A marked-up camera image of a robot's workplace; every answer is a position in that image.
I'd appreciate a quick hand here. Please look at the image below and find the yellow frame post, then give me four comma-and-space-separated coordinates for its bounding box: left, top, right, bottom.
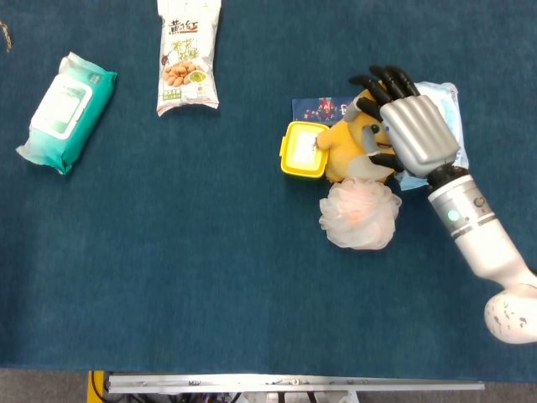
87, 369, 107, 403

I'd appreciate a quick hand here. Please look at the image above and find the aluminium profile rail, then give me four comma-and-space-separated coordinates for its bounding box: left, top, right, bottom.
102, 371, 486, 395

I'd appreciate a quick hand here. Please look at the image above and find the blue carpet table cover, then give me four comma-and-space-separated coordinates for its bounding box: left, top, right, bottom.
0, 0, 537, 383

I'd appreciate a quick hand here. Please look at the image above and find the green container with yellow lid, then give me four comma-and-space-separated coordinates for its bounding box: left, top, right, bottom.
279, 120, 331, 180

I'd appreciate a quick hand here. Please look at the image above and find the yellow plush toy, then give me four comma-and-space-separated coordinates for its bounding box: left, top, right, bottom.
315, 81, 398, 184

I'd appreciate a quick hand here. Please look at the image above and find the dark blue printed box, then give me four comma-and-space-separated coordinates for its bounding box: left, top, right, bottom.
291, 97, 358, 125

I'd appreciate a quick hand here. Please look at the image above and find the green wet wipes pack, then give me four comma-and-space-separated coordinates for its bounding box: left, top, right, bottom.
15, 51, 118, 175

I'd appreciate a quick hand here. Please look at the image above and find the white almond snack bag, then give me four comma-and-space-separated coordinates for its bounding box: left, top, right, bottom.
156, 0, 222, 118

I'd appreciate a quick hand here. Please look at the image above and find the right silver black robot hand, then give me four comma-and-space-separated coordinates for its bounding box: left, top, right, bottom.
348, 65, 461, 178

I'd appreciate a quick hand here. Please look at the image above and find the pale pink bath loofah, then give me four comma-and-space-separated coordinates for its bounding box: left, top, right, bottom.
318, 175, 403, 252

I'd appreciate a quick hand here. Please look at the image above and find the light blue wet wipes pack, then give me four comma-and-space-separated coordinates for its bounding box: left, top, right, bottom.
394, 81, 470, 192

